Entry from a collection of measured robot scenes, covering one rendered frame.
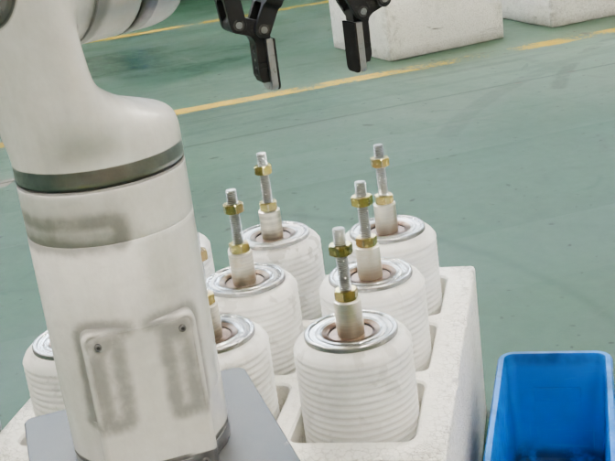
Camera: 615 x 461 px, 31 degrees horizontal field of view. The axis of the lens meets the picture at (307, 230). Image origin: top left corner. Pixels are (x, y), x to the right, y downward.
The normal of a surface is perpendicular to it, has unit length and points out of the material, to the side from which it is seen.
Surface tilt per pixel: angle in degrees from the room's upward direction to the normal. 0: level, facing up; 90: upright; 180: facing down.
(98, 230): 90
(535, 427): 88
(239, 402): 0
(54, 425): 0
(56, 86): 93
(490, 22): 90
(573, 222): 0
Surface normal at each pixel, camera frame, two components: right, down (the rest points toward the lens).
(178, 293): 0.74, 0.11
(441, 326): -0.12, -0.94
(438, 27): 0.40, 0.25
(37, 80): -0.46, 0.38
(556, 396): -0.22, 0.34
